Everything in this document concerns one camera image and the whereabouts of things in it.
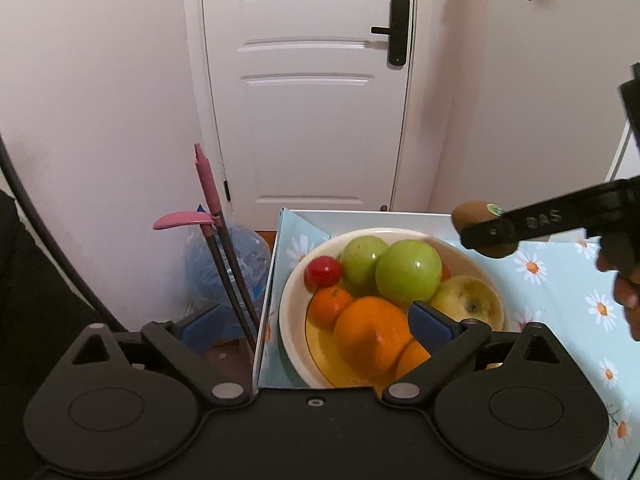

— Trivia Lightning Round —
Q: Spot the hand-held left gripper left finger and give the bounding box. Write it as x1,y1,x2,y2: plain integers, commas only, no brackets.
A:
70,301,251,408

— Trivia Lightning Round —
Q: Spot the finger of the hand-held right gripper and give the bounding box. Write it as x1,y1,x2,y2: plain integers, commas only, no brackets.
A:
460,176,640,252

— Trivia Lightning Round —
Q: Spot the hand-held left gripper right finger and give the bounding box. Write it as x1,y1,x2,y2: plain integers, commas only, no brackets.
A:
382,300,563,407

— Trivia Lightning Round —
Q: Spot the yellow-green apple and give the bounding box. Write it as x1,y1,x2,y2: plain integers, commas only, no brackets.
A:
430,276,503,331

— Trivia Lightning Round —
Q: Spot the large green apple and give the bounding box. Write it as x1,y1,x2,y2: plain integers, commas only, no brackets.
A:
375,240,443,309

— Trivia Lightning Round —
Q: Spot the large orange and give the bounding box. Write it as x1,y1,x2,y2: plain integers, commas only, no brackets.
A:
334,296,416,378

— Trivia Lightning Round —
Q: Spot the brown kiwi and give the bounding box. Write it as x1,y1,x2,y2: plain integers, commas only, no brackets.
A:
451,200,521,259

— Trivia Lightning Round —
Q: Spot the cream oval bowl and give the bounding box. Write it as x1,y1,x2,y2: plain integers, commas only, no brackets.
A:
278,227,511,390

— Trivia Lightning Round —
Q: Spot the person's right hand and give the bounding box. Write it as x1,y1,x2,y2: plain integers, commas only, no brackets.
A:
596,252,640,343

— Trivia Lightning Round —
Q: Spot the daisy print tablecloth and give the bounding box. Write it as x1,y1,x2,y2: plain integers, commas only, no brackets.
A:
252,208,640,476

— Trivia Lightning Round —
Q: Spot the blue plastic bag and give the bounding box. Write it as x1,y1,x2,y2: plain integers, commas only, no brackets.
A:
185,220,273,346

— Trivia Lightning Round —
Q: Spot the red cherry tomato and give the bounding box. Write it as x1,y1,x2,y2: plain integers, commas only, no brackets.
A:
304,256,343,291

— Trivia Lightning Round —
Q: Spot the white door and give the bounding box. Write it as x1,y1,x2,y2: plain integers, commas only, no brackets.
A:
182,0,468,213

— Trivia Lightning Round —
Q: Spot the pink broom handle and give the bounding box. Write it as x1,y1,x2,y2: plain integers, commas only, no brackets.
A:
194,142,262,353

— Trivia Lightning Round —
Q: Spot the black door lock handle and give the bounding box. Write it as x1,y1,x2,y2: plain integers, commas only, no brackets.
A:
371,0,412,67

